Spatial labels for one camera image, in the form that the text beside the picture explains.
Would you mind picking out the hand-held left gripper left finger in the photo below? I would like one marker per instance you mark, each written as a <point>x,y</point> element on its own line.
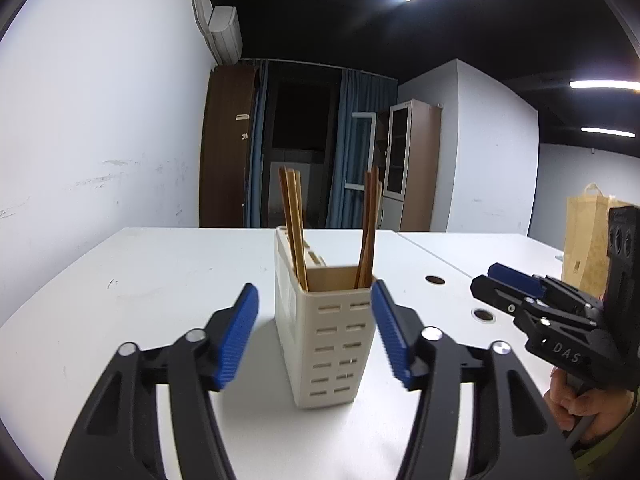
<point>237,335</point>

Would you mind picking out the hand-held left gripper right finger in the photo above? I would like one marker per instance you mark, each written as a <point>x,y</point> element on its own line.
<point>392,340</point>

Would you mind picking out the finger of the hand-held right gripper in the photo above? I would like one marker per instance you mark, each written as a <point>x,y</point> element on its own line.
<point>500,295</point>
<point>515,276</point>

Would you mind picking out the beige slotted utensil holder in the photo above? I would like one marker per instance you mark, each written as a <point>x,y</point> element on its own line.
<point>325,345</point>

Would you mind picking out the bunch of wooden chopsticks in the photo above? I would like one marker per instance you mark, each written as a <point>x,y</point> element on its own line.
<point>292,220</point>

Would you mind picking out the person's right hand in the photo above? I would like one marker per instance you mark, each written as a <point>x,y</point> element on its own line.
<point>607,410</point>

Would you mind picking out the brown paper bag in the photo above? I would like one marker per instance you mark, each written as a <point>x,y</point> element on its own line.
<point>585,240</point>

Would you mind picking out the tan cabinet with glass doors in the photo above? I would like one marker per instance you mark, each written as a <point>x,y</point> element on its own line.
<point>420,170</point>

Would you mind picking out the blue curtain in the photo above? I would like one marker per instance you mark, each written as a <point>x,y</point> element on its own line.
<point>350,135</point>
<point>257,160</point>

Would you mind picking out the dark window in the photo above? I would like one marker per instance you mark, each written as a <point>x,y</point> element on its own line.
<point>300,110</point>

